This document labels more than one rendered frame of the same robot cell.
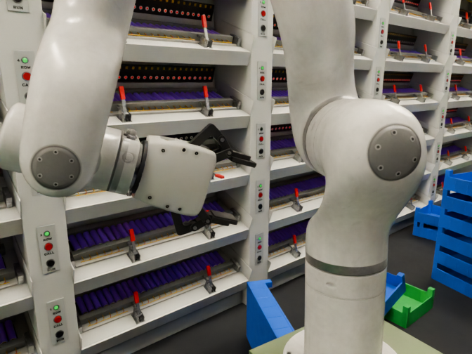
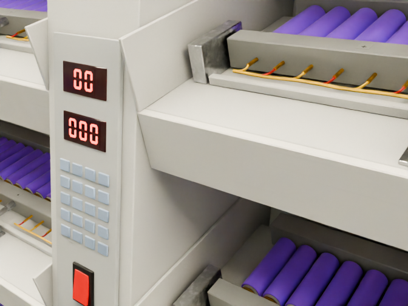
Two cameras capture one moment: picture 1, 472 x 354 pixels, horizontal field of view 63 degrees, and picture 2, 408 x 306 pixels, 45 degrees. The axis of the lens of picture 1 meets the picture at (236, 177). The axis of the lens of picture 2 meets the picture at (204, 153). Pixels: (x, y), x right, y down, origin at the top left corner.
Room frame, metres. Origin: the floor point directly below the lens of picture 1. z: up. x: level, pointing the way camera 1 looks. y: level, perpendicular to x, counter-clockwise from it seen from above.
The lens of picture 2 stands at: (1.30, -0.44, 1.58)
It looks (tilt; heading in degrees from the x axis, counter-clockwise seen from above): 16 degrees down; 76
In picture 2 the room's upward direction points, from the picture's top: 4 degrees clockwise
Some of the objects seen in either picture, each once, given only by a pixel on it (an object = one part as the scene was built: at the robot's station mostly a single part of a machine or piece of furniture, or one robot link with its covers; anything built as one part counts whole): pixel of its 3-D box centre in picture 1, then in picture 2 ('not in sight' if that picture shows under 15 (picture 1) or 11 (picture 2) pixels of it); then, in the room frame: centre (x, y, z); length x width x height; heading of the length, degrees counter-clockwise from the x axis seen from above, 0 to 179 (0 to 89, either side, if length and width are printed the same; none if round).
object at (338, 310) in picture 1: (343, 313); not in sight; (0.53, -0.17, 0.47); 0.19 x 0.19 x 0.18
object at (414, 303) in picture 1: (382, 291); not in sight; (1.32, -0.56, 0.04); 0.30 x 0.20 x 0.08; 39
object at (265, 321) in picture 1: (272, 336); not in sight; (0.97, -0.11, 0.10); 0.30 x 0.08 x 0.20; 14
